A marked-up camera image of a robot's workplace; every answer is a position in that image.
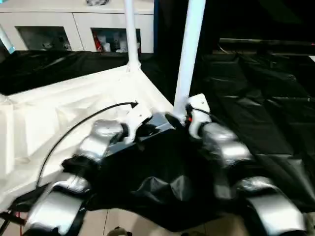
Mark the black work mat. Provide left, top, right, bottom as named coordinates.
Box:
left=0, top=48, right=315, bottom=232

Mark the grey window curtain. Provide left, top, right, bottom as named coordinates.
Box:
left=0, top=24, right=15, bottom=54

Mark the white plastic table top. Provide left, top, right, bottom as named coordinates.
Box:
left=0, top=64, right=189, bottom=212

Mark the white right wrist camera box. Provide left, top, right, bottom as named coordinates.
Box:
left=186, top=93, right=211, bottom=139

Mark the grey horizontal rail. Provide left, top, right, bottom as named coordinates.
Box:
left=219, top=38, right=315, bottom=49

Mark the white cabinet with glass doors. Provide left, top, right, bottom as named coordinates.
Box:
left=0, top=0, right=155, bottom=54

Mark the red bottle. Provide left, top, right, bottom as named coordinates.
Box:
left=94, top=34, right=104, bottom=53

